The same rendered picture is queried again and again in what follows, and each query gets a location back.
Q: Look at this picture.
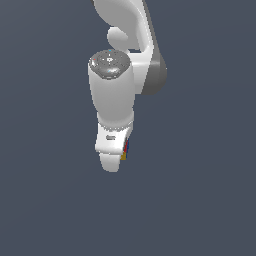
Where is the small multicoloured block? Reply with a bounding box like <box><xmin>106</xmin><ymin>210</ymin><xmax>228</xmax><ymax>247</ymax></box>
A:
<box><xmin>120</xmin><ymin>138</ymin><xmax>131</xmax><ymax>161</ymax></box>

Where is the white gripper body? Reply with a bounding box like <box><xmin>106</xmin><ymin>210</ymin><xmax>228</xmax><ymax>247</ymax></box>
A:
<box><xmin>94</xmin><ymin>121</ymin><xmax>134</xmax><ymax>156</ymax></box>

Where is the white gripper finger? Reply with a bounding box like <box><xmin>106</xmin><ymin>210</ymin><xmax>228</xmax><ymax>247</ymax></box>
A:
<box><xmin>98</xmin><ymin>152</ymin><xmax>122</xmax><ymax>174</ymax></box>

